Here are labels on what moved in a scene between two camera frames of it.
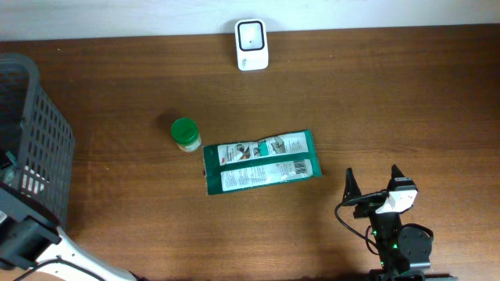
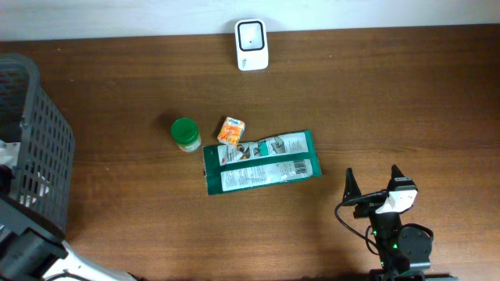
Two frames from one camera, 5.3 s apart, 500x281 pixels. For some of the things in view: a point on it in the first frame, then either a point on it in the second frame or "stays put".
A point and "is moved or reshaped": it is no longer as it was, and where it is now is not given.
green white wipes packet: (245, 164) stays put
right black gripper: (365, 208) stays put
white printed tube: (23, 179) is moved or reshaped
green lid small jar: (186, 134) stays put
